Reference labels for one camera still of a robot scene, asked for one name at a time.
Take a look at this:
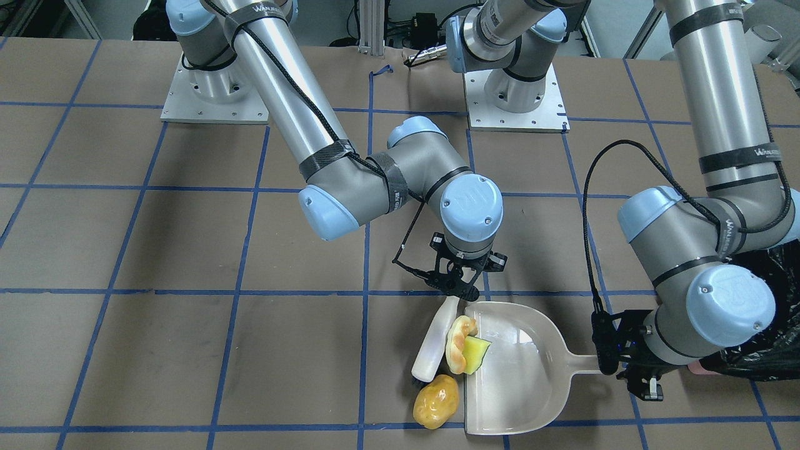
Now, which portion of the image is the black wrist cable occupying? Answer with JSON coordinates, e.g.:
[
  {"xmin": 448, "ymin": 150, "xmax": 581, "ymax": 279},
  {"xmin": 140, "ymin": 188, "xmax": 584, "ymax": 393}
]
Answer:
[
  {"xmin": 581, "ymin": 140, "xmax": 791, "ymax": 313},
  {"xmin": 206, "ymin": 0, "xmax": 438, "ymax": 279}
]

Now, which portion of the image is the toy croissant bread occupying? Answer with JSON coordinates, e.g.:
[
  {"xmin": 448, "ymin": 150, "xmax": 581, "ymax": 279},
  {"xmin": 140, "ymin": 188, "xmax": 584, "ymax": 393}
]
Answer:
[{"xmin": 444, "ymin": 315, "xmax": 477, "ymax": 375}]

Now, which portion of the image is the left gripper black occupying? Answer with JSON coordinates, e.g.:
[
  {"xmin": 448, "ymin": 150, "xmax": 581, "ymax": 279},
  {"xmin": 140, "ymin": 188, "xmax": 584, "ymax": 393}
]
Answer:
[{"xmin": 591, "ymin": 309, "xmax": 678, "ymax": 401}]

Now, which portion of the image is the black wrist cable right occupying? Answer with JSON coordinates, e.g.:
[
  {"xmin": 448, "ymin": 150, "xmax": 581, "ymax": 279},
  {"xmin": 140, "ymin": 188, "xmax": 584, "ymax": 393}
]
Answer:
[{"xmin": 206, "ymin": 0, "xmax": 438, "ymax": 279}]

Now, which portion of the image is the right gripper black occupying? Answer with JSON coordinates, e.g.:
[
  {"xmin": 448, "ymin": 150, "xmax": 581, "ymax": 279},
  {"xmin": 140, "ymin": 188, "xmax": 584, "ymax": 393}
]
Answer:
[{"xmin": 427, "ymin": 232, "xmax": 508, "ymax": 300}]

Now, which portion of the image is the beige plastic dustpan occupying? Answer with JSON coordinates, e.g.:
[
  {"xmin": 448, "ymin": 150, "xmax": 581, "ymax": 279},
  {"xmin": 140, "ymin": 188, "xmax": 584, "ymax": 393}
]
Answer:
[{"xmin": 464, "ymin": 301, "xmax": 600, "ymax": 436}]

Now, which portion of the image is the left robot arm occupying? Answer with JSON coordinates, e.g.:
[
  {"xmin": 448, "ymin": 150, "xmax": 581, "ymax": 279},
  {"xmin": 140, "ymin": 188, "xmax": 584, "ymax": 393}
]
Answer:
[{"xmin": 469, "ymin": 48, "xmax": 708, "ymax": 353}]

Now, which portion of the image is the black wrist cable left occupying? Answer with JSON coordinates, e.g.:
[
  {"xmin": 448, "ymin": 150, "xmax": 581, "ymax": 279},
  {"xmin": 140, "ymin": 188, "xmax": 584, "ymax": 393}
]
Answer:
[{"xmin": 581, "ymin": 140, "xmax": 791, "ymax": 313}]

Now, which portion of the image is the black lined trash bin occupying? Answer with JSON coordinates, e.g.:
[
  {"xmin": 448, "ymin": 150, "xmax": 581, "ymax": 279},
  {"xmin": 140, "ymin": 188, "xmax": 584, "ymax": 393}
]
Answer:
[{"xmin": 688, "ymin": 239, "xmax": 799, "ymax": 382}]

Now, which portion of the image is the aluminium frame post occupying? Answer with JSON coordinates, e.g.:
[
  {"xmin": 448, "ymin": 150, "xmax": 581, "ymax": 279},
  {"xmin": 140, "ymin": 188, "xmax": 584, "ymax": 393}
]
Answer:
[{"xmin": 357, "ymin": 0, "xmax": 388, "ymax": 58}]

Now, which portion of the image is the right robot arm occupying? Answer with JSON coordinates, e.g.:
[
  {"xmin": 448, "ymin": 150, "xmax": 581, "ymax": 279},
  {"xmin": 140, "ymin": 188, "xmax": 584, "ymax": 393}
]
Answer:
[{"xmin": 166, "ymin": 1, "xmax": 508, "ymax": 301}]

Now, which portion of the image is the yellow toy potato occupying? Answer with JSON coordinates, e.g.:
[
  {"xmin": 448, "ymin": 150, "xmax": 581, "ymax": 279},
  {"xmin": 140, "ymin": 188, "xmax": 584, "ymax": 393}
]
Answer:
[{"xmin": 412, "ymin": 375, "xmax": 461, "ymax": 429}]

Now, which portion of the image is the yellow green sponge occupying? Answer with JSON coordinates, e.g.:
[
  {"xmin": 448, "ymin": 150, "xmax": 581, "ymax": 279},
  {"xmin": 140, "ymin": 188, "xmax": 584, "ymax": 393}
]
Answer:
[{"xmin": 462, "ymin": 336, "xmax": 492, "ymax": 375}]

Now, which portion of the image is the beige hand brush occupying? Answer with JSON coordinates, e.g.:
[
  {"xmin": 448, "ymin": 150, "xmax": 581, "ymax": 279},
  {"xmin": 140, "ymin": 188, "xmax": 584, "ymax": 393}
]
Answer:
[{"xmin": 411, "ymin": 296, "xmax": 460, "ymax": 388}]

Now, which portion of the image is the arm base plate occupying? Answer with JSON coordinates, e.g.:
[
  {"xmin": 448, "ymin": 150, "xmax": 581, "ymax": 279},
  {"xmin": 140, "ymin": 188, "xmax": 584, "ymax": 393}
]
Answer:
[
  {"xmin": 161, "ymin": 55, "xmax": 269, "ymax": 125},
  {"xmin": 463, "ymin": 65, "xmax": 571, "ymax": 133}
]

